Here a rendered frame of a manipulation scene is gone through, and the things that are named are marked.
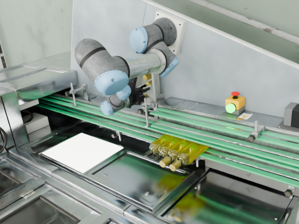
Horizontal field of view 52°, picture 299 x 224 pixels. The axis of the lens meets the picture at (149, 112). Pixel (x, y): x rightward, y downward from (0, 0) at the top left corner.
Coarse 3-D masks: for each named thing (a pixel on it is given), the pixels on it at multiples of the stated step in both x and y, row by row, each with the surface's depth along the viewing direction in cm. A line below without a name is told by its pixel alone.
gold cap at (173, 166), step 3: (174, 162) 137; (177, 162) 137; (180, 162) 138; (171, 165) 136; (174, 165) 135; (177, 165) 136; (180, 165) 138; (171, 168) 137; (174, 168) 135; (177, 168) 136
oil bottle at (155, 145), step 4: (160, 136) 159; (164, 136) 158; (168, 136) 158; (172, 136) 158; (156, 140) 155; (160, 140) 154; (164, 140) 154; (152, 144) 152; (156, 144) 151; (160, 144) 151; (156, 148) 150; (156, 152) 151
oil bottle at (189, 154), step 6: (192, 144) 148; (198, 144) 147; (186, 150) 143; (192, 150) 143; (198, 150) 146; (204, 150) 151; (180, 156) 140; (186, 156) 139; (192, 156) 143; (186, 162) 140
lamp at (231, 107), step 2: (228, 104) 143; (230, 104) 142; (232, 104) 142; (234, 104) 143; (226, 106) 143; (228, 106) 142; (230, 106) 142; (232, 106) 142; (234, 106) 142; (226, 108) 143; (228, 108) 142; (230, 108) 142; (232, 108) 142; (234, 108) 142; (226, 110) 144; (228, 110) 143; (230, 110) 142; (232, 110) 142; (234, 110) 143; (230, 112) 143
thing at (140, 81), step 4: (140, 76) 183; (152, 76) 168; (140, 80) 184; (144, 80) 183; (148, 80) 181; (152, 80) 169; (136, 84) 182; (140, 84) 185; (152, 84) 170; (152, 88) 181; (152, 92) 182; (148, 96) 185; (152, 96) 183; (148, 100) 181; (152, 100) 180; (148, 104) 178
